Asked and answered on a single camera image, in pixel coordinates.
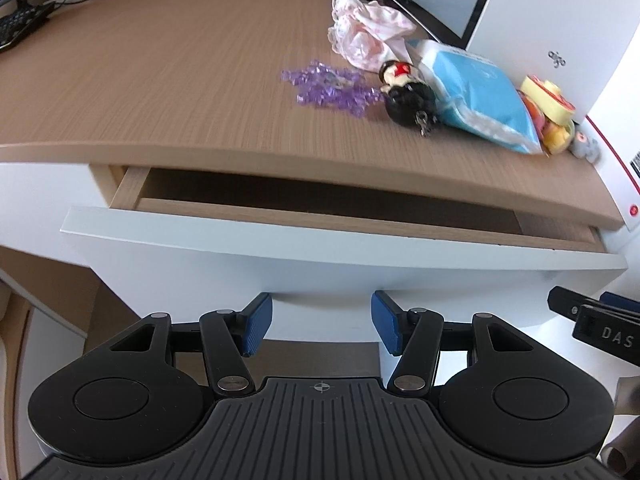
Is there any purple bead bracelet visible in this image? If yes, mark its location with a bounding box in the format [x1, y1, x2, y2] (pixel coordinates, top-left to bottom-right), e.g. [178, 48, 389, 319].
[280, 60, 382, 121]

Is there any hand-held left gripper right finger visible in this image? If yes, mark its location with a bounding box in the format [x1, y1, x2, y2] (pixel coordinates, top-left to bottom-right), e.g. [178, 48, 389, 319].
[370, 290, 539, 397]

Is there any white desk drawer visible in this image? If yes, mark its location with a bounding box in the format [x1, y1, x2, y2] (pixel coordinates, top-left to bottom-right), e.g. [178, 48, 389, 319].
[60, 164, 630, 312]

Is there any person's right hand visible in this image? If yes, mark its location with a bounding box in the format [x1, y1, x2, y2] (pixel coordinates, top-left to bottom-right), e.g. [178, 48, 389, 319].
[600, 376, 640, 479]

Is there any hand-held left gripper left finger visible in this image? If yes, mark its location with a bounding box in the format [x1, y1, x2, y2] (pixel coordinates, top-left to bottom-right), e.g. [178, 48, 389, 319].
[107, 292, 274, 397]

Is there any black doll keychain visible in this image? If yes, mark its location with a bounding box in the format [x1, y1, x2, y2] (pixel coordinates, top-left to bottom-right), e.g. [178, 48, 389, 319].
[377, 60, 444, 139]

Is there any blue plastic packet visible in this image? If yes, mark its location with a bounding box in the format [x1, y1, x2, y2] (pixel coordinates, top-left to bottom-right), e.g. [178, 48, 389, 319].
[404, 39, 549, 157]

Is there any white box with red print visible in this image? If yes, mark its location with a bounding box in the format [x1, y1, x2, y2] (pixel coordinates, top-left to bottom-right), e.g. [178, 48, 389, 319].
[584, 110, 640, 234]

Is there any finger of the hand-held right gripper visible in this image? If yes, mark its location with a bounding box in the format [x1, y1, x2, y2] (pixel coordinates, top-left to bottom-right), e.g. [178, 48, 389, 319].
[547, 287, 640, 320]

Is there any pink lace cloth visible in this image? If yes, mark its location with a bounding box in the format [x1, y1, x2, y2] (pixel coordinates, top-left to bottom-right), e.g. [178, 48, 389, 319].
[327, 0, 419, 72]

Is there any black keyboard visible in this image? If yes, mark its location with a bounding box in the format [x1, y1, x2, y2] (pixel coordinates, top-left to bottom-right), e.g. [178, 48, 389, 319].
[0, 2, 57, 54]

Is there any yellow cartoon toy figure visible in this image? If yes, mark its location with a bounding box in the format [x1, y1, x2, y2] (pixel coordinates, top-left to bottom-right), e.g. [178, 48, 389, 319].
[517, 75, 579, 156]

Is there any small grey toy figure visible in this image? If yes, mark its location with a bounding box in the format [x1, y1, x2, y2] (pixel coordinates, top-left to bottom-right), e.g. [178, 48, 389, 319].
[570, 131, 602, 162]

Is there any white computer case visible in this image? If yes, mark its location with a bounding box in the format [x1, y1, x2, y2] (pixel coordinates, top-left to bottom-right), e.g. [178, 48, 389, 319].
[387, 0, 640, 124]

